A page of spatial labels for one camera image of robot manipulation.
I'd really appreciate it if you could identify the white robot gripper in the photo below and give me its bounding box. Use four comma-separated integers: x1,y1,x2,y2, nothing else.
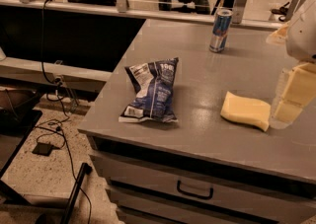
266,0,316,129

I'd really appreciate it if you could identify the yellow sponge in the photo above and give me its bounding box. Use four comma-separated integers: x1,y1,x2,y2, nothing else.
220,92,271,131

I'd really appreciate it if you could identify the blue silver energy drink can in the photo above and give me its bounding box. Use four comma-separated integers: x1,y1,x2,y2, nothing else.
209,8,233,52

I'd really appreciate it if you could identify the grey drawer cabinet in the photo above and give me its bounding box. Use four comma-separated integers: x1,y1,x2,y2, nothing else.
79,20,316,224

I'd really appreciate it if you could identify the blue chip bag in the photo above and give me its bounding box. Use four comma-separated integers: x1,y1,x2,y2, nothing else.
118,57,179,123

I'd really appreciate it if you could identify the black chair leg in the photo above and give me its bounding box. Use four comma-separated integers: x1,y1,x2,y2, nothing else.
60,163,92,224

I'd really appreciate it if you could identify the black power adapter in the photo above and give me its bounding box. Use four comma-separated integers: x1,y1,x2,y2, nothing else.
32,142,53,156

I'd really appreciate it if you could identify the metal railing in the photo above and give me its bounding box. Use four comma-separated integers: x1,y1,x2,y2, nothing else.
0,0,316,32

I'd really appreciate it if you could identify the black drawer handle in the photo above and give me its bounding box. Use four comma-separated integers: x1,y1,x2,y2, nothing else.
176,180,213,200

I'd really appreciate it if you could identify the black power cable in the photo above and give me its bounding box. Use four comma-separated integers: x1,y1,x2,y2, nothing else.
34,0,93,224

